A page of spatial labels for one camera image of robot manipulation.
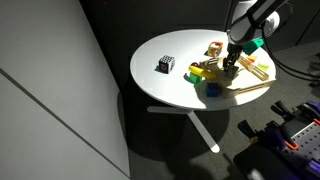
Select wooden tray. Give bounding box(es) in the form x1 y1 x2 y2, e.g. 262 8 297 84
199 54 278 100

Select black white dotted cube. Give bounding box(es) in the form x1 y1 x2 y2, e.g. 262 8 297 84
158 54 176 75

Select orange frame cube toy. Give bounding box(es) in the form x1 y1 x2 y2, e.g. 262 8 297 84
206 41 224 58

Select teal green block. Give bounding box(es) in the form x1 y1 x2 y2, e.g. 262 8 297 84
242 38 265 56

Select black cart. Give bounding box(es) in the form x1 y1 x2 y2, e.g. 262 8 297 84
232 116 320 180

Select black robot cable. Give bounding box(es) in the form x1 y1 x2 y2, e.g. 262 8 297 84
261 28 320 75
266 39 320 83

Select yellow banana toy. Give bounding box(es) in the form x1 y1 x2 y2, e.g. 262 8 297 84
188 65 220 81

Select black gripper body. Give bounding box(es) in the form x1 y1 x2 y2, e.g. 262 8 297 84
226 42 245 63

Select striped small block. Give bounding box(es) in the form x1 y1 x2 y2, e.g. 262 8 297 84
207 57 221 67

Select perforated metal breadboard plate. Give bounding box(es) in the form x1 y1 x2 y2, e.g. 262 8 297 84
289 121 320 165

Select pale yellow-green block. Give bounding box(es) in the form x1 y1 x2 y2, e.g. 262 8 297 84
257 61 270 71

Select blue black clamp orange tip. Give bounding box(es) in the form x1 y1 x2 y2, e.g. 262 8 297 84
237 119 300 152
270 99 320 126

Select blue block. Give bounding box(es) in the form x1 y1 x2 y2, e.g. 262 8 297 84
205 81 221 98

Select white table base legs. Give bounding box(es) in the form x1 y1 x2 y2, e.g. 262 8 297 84
146 105 221 154

